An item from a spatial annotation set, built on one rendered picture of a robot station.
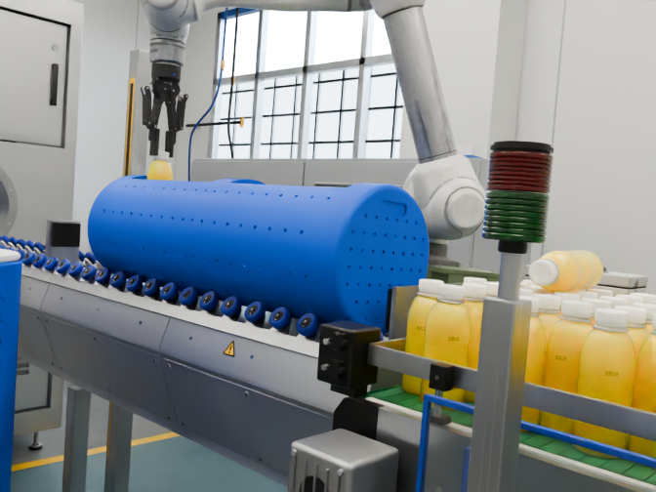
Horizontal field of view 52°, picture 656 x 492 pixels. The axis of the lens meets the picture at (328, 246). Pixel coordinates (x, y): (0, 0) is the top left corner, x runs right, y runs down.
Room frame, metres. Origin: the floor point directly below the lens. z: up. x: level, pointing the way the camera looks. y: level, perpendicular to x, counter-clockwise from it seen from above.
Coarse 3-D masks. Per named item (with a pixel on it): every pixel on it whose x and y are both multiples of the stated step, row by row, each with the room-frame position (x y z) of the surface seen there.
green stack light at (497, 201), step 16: (496, 192) 0.68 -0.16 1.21; (512, 192) 0.67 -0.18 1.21; (528, 192) 0.67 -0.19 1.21; (496, 208) 0.68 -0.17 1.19; (512, 208) 0.67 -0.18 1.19; (528, 208) 0.66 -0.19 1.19; (544, 208) 0.67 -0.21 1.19; (496, 224) 0.68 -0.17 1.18; (512, 224) 0.67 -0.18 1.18; (528, 224) 0.67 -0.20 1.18; (544, 224) 0.68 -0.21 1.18; (512, 240) 0.67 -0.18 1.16; (528, 240) 0.67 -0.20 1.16; (544, 240) 0.68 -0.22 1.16
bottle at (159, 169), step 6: (156, 162) 1.75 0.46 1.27; (162, 162) 1.76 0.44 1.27; (150, 168) 1.75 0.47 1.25; (156, 168) 1.75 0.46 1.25; (162, 168) 1.75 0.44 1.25; (168, 168) 1.76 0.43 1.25; (150, 174) 1.75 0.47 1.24; (156, 174) 1.74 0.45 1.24; (162, 174) 1.75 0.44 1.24; (168, 174) 1.76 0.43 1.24; (168, 180) 1.76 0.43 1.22
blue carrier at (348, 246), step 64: (128, 192) 1.67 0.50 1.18; (192, 192) 1.51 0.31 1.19; (256, 192) 1.38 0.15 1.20; (320, 192) 1.27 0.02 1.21; (384, 192) 1.24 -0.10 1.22; (128, 256) 1.62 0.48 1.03; (192, 256) 1.43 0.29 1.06; (256, 256) 1.29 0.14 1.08; (320, 256) 1.18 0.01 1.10; (384, 256) 1.25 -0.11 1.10; (320, 320) 1.27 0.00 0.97; (384, 320) 1.26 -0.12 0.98
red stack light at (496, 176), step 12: (492, 156) 0.69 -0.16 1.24; (504, 156) 0.68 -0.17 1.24; (516, 156) 0.67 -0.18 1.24; (528, 156) 0.66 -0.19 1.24; (540, 156) 0.67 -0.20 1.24; (552, 156) 0.68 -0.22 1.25; (492, 168) 0.69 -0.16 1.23; (504, 168) 0.67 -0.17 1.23; (516, 168) 0.67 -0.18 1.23; (528, 168) 0.66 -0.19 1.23; (540, 168) 0.67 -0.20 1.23; (552, 168) 0.68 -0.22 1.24; (492, 180) 0.69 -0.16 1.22; (504, 180) 0.67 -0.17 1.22; (516, 180) 0.67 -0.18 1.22; (528, 180) 0.67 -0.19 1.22; (540, 180) 0.67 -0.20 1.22; (540, 192) 0.67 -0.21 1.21
